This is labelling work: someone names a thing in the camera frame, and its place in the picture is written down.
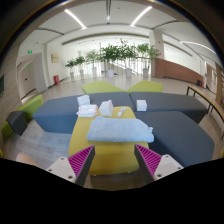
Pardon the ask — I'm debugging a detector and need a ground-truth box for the light blue towel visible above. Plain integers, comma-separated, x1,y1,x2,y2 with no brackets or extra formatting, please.
87,116,154,143

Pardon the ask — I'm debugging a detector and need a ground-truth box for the wooden bench at right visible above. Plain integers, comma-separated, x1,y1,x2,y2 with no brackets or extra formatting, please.
186,85,224,122

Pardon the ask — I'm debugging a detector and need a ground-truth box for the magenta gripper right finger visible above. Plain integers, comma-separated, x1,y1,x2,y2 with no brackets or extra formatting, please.
134,144,183,181

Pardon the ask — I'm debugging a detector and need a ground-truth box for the person's hand at bottom left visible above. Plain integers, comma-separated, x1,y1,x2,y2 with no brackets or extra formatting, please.
16,152,37,166

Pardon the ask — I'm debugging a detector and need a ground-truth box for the white plastic wipes pack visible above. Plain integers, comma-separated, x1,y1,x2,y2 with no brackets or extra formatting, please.
77,104,98,117

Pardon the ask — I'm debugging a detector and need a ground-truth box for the green ottoman left back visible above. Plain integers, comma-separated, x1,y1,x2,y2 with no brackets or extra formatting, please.
81,81,123,94

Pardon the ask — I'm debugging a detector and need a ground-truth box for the dark grey small stool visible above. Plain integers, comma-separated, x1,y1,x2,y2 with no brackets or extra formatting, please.
6,111,27,135

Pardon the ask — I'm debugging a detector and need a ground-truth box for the grey sofa left section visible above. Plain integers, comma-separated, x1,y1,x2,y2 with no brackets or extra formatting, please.
33,92,135,134

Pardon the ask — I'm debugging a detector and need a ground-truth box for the green ottoman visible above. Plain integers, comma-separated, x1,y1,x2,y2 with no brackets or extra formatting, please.
127,80,163,93
81,81,123,94

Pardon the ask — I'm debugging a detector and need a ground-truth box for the green ottoman right back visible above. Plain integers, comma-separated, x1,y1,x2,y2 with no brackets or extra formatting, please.
127,80,163,93

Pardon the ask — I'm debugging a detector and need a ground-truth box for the yellow-green table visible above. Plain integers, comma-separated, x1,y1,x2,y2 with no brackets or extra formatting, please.
68,117,148,175

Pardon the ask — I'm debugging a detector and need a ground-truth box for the green bench at left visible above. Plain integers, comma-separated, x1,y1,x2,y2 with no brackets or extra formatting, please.
1,95,43,138

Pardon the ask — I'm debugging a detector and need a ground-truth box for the potted plant centre right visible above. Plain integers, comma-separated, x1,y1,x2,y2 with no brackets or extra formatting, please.
119,39,137,78

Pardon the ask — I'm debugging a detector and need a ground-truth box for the white cube box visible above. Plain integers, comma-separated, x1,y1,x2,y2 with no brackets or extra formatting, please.
136,100,147,111

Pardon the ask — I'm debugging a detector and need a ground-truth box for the white remote control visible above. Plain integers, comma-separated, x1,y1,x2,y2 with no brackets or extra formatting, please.
117,107,126,117

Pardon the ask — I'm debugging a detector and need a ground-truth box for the red fire extinguisher box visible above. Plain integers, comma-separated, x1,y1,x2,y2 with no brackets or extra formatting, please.
53,75,60,85

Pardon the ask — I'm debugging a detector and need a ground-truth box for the potted plant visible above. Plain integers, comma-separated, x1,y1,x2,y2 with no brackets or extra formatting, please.
137,43,159,78
100,44,119,78
119,39,137,78
65,59,76,78
75,56,85,78

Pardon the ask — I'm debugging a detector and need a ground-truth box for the stack of white towels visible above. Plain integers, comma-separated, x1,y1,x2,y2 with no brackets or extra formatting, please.
77,95,90,106

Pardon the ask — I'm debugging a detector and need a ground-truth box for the grey sofa right section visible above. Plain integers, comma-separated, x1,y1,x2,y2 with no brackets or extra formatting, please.
129,92,207,123

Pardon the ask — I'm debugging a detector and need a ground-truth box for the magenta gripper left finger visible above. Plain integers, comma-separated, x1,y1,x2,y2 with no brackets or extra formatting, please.
47,145,95,187

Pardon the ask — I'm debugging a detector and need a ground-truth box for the potted plant far right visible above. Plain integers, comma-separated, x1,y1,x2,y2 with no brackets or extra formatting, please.
137,43,159,78

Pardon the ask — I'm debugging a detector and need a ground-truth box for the potted plant far left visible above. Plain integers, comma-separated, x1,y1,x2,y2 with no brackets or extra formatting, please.
65,59,76,78

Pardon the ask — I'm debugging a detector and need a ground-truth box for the white tissue box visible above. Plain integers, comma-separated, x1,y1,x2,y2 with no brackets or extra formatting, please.
99,100,113,116

